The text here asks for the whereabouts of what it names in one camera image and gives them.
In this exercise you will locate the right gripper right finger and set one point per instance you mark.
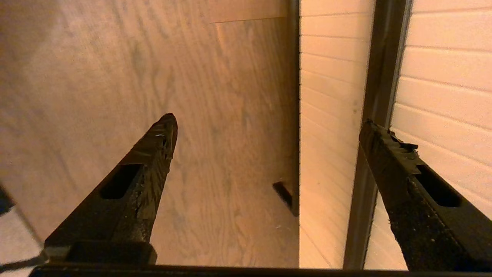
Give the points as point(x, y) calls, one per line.
point(430, 231)

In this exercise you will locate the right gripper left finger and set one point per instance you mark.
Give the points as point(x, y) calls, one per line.
point(115, 223)

